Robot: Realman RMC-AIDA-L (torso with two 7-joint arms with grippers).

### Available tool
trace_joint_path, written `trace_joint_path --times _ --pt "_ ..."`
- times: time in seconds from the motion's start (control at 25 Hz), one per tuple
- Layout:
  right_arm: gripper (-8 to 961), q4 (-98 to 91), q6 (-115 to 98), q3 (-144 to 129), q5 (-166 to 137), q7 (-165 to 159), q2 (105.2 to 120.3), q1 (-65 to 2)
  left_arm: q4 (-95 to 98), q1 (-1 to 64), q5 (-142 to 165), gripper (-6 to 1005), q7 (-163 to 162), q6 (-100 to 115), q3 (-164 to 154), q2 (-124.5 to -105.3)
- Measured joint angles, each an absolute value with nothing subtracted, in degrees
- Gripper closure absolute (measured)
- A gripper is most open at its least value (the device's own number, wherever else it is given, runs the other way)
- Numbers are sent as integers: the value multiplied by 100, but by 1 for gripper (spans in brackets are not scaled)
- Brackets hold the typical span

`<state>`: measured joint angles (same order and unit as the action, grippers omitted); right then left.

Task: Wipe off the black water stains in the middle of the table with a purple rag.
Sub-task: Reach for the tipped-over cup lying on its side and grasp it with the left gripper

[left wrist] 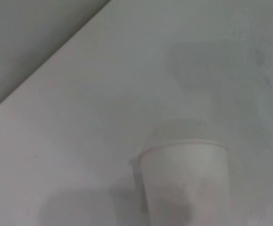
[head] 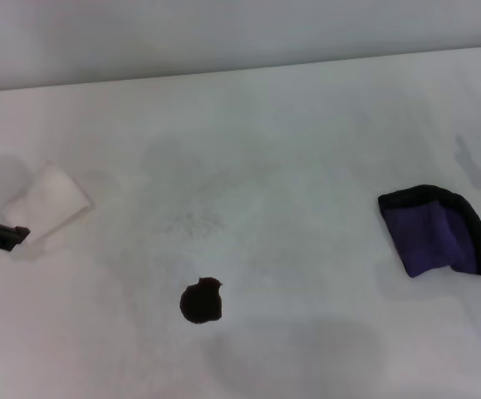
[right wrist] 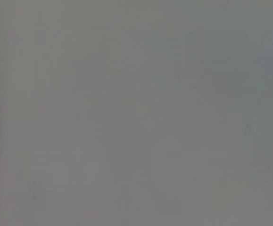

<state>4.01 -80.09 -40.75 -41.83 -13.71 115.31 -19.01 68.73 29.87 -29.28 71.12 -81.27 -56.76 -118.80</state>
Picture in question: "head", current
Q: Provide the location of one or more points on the white paper cup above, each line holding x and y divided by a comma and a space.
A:
51, 199

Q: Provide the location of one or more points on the purple rag with black border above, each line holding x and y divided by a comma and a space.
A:
425, 232

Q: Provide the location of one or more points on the black water stain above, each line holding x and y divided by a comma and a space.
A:
202, 301

